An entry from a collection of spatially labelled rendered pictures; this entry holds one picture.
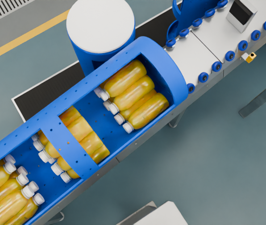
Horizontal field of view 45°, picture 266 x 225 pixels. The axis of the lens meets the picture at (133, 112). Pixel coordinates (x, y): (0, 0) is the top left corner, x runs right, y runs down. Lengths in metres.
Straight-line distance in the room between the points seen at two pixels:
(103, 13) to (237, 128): 1.36
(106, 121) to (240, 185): 1.27
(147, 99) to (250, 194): 1.30
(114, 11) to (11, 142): 0.67
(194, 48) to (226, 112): 1.01
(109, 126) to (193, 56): 0.47
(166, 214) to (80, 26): 0.79
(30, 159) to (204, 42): 0.87
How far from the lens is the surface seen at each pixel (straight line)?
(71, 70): 2.25
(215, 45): 1.46
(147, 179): 2.19
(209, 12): 1.47
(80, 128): 1.05
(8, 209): 1.14
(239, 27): 1.50
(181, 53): 1.41
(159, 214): 1.04
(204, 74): 1.33
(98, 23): 1.35
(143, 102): 1.21
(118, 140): 1.22
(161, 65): 1.05
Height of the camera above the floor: 2.19
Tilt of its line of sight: 75 degrees down
